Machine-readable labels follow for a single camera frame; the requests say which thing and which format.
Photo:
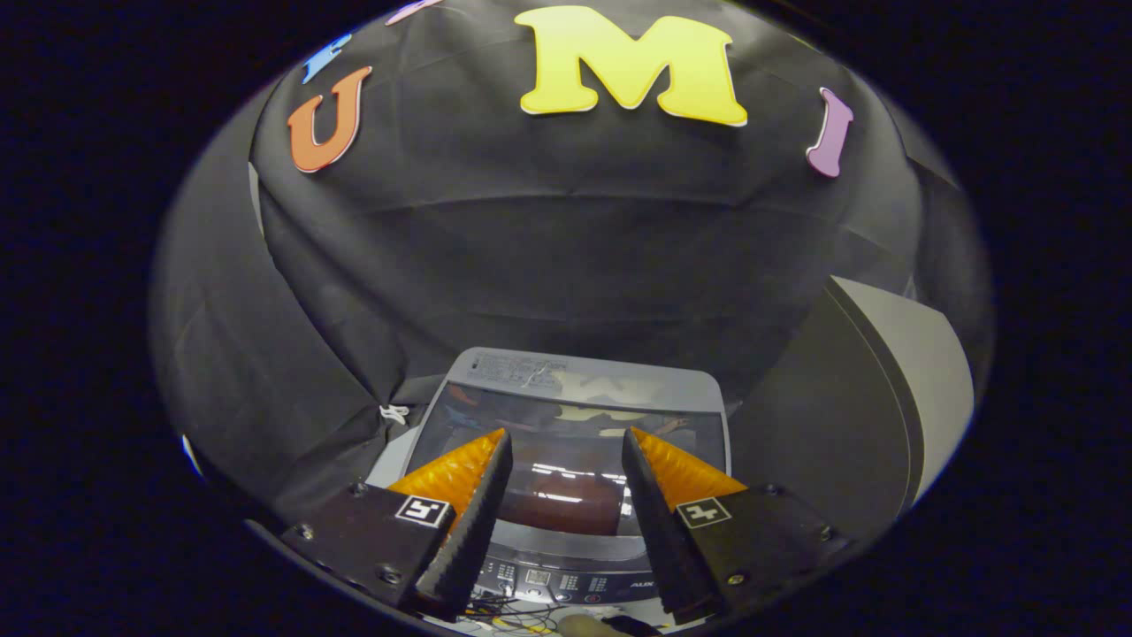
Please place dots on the black backdrop cloth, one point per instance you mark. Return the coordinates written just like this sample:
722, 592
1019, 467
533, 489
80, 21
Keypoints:
575, 221

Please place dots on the grey washing machine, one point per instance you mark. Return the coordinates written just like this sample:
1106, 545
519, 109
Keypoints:
566, 584

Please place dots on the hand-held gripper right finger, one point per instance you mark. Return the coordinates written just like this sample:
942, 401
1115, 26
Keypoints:
659, 531

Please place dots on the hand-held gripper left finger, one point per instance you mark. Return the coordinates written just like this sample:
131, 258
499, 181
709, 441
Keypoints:
478, 531

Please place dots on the beige cabinet with dark top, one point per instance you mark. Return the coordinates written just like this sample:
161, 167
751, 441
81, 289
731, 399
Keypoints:
920, 380

